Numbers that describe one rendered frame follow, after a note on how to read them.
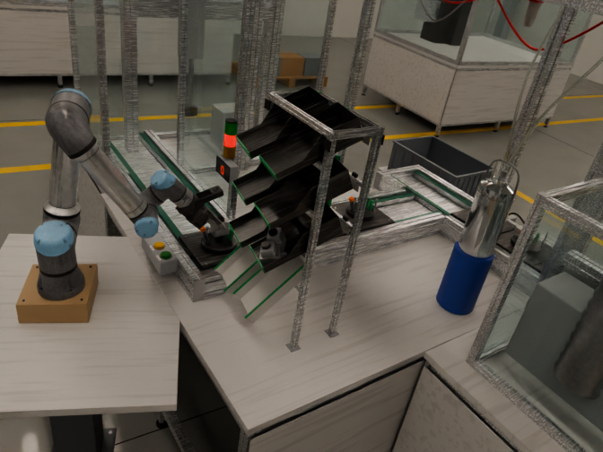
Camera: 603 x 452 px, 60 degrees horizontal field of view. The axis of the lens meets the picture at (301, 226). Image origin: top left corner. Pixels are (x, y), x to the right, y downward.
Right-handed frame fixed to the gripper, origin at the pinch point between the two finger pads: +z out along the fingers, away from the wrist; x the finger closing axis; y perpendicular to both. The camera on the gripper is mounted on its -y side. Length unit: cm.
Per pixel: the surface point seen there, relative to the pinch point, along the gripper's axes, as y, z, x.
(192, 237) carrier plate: 12.9, 1.9, -8.8
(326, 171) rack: -35, -33, 53
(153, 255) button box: 26.8, -8.9, -4.8
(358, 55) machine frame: -110, 38, -60
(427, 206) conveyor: -78, 95, 1
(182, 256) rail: 19.9, -2.4, 0.3
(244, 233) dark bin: -4.7, -13.5, 27.6
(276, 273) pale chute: -2.5, -1.4, 40.1
